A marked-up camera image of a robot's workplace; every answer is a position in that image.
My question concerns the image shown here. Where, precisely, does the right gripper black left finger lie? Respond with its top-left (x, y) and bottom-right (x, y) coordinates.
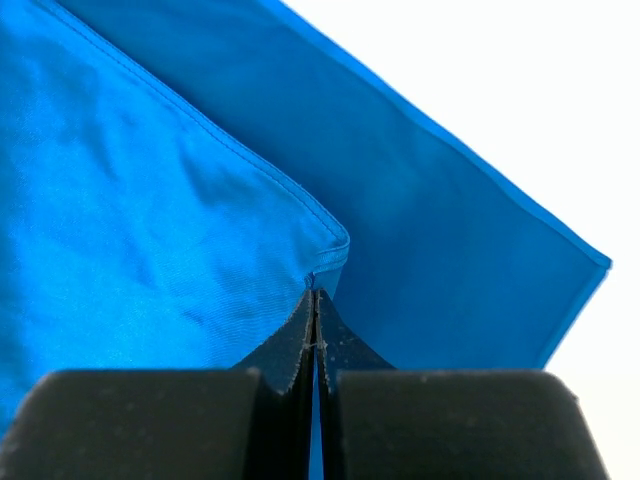
top-left (1, 292), bottom-right (314, 479)

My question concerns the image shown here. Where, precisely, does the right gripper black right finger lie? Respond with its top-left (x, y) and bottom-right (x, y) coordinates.
top-left (315, 291), bottom-right (607, 479)

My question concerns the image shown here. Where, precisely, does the blue cloth napkin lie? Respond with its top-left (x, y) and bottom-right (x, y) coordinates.
top-left (1, 1), bottom-right (611, 427)

